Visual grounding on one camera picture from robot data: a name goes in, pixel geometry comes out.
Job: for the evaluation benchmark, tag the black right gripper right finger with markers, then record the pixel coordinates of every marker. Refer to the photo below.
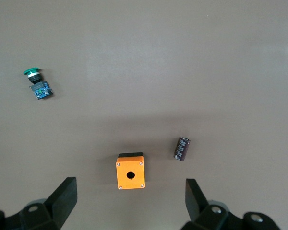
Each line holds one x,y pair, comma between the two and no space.
196,203

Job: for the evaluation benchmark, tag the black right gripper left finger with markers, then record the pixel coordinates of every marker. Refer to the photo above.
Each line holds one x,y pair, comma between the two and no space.
62,198

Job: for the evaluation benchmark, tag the green mushroom push button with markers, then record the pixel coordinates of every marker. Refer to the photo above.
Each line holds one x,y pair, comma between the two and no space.
39,89

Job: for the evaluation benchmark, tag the dark cylindrical capacitor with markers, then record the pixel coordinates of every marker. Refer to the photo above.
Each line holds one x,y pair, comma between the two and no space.
182,148

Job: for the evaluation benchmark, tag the orange button enclosure box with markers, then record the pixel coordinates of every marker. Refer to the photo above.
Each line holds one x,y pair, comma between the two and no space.
124,172

